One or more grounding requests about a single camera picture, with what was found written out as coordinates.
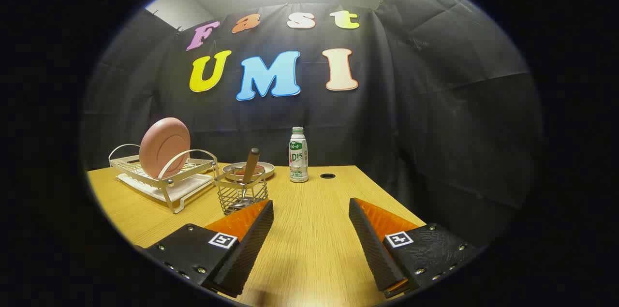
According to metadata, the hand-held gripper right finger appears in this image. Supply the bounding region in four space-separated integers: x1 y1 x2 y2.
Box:
349 198 484 298

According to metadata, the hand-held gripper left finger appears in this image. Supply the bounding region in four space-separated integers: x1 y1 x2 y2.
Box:
144 199 275 298

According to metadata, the metal wire basket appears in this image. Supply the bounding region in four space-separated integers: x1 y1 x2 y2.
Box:
214 168 269 216

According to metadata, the wooden handled spoon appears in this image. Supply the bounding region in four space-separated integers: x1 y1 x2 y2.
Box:
227 147 261 213

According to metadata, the white wire dish rack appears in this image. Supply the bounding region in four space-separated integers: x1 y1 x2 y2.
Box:
108 144 221 214

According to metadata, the pink plate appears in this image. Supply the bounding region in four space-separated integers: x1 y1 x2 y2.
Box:
139 117 191 179

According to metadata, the beige round plate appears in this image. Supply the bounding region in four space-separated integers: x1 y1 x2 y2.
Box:
222 162 275 181

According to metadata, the white drip tray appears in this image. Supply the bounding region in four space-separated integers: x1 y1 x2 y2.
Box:
118 173 214 204

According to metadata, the white green label bottle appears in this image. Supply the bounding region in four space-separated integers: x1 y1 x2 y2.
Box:
289 127 309 183

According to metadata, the black backdrop cloth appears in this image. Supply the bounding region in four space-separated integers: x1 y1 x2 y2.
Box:
82 0 542 249

